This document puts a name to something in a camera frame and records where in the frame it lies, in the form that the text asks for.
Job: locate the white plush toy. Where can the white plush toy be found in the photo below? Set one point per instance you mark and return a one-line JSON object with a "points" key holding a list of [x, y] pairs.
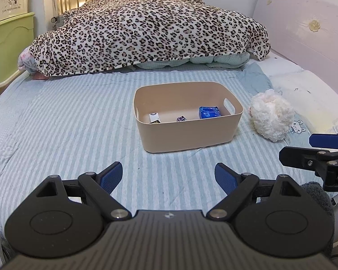
{"points": [[270, 115]]}

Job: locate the black box with gold label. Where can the black box with gold label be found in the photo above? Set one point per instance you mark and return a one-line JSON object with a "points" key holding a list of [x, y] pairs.
{"points": [[155, 121]]}

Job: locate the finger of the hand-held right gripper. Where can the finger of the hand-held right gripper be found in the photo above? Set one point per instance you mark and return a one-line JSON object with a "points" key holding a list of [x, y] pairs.
{"points": [[295, 156], [325, 140]]}

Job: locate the grey pipe valve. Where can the grey pipe valve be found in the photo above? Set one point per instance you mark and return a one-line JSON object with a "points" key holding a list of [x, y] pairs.
{"points": [[57, 20]]}

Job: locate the pale pink headboard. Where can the pale pink headboard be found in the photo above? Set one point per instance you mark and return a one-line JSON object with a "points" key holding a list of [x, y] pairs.
{"points": [[298, 33]]}

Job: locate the green cabinet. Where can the green cabinet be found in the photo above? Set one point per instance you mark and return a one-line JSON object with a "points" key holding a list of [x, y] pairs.
{"points": [[8, 50]]}

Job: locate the blue tissue pack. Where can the blue tissue pack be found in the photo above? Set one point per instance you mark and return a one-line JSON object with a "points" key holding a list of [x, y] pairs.
{"points": [[209, 112]]}

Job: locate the white small box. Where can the white small box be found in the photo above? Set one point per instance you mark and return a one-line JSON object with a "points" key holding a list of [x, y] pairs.
{"points": [[154, 116]]}

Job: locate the teal checked quilt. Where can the teal checked quilt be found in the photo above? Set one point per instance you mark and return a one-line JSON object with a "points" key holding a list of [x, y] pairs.
{"points": [[214, 60]]}

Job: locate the grey fuzzy garment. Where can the grey fuzzy garment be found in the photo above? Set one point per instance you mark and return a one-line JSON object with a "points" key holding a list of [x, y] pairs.
{"points": [[315, 194]]}

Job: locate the blue striped bed sheet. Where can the blue striped bed sheet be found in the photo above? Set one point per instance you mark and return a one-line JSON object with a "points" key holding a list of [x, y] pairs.
{"points": [[73, 118]]}

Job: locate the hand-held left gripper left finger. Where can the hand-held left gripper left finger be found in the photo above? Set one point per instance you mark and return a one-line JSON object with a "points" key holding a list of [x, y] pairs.
{"points": [[111, 177]]}

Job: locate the beige plastic storage bin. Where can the beige plastic storage bin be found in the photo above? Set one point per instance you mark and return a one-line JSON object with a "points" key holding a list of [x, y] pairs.
{"points": [[186, 137]]}

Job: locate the pink floral cloth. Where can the pink floral cloth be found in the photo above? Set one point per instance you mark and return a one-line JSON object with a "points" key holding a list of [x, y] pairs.
{"points": [[26, 59]]}

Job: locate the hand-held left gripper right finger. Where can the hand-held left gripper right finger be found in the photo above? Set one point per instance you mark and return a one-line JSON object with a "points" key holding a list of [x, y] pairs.
{"points": [[226, 179]]}

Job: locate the white pillow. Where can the white pillow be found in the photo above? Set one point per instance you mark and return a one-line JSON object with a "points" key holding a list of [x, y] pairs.
{"points": [[304, 87]]}

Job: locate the cartoon print small box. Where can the cartoon print small box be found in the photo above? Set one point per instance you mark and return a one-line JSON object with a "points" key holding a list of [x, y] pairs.
{"points": [[181, 118]]}

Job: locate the leopard print blanket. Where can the leopard print blanket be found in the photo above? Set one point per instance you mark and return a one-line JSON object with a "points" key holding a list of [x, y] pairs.
{"points": [[143, 33]]}

